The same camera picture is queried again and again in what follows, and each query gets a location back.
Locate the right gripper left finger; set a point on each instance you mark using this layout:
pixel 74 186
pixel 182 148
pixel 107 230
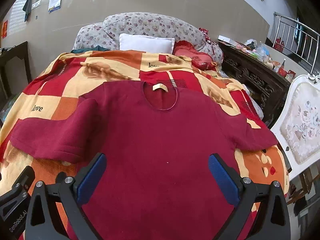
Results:
pixel 43 219

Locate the white pillow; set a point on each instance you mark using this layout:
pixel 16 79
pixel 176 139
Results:
pixel 146 43

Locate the white ornate chair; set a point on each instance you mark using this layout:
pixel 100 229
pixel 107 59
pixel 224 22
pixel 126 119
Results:
pixel 297 128

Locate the orange red checkered blanket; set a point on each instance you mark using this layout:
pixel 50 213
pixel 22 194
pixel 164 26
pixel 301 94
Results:
pixel 55 93

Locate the dark cloth hanging on wall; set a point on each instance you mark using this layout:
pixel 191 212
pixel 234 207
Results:
pixel 27 9

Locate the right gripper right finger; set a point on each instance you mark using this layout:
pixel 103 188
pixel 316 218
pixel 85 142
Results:
pixel 272 219

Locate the floral grey bolster pillow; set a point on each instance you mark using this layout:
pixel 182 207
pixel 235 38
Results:
pixel 106 33

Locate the dark carved wooden cabinet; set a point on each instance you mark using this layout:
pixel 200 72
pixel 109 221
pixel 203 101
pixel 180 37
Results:
pixel 269 89

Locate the red paper wall decoration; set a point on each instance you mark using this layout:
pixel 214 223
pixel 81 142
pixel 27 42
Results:
pixel 4 31

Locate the metal stair railing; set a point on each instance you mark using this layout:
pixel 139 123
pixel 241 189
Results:
pixel 296 40

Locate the dark wooden side table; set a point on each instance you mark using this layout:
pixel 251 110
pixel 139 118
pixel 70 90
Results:
pixel 15 71

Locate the clutter on cabinet top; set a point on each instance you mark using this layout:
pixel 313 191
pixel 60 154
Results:
pixel 269 57

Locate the dark red knit sweater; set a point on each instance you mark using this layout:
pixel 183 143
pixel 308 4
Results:
pixel 157 184

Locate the red cushion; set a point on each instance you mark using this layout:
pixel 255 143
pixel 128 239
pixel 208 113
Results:
pixel 200 60

